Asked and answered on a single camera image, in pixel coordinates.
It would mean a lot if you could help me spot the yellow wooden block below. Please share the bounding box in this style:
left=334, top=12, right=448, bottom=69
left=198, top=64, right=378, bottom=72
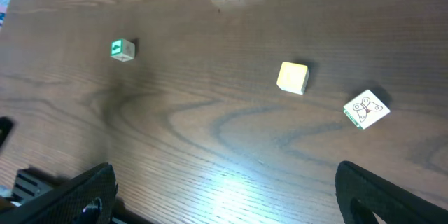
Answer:
left=276, top=62, right=309, bottom=95

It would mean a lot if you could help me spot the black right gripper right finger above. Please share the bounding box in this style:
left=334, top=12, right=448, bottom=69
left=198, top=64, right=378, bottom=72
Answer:
left=335, top=161, right=447, bottom=224

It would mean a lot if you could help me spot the green R wooden block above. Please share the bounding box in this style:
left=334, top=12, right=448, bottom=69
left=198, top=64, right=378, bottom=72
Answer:
left=343, top=90, right=391, bottom=130

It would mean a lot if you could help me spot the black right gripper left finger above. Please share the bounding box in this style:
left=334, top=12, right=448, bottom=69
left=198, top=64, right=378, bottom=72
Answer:
left=1, top=162, right=118, bottom=224

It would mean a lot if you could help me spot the green picture wooden block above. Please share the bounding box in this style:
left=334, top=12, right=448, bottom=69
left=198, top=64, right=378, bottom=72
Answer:
left=110, top=38, right=136, bottom=62

